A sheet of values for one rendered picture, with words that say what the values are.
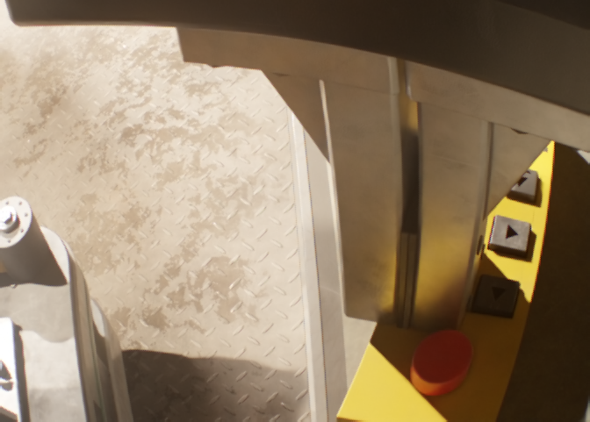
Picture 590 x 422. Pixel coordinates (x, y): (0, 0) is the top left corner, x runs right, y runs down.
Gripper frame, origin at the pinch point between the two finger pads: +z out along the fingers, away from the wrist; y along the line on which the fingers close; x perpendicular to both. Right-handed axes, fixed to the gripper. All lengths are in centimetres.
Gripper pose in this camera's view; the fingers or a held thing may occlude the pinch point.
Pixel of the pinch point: (422, 236)
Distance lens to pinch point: 34.2
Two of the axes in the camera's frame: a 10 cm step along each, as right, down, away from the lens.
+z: 1.1, 6.1, 7.8
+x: 3.4, -7.6, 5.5
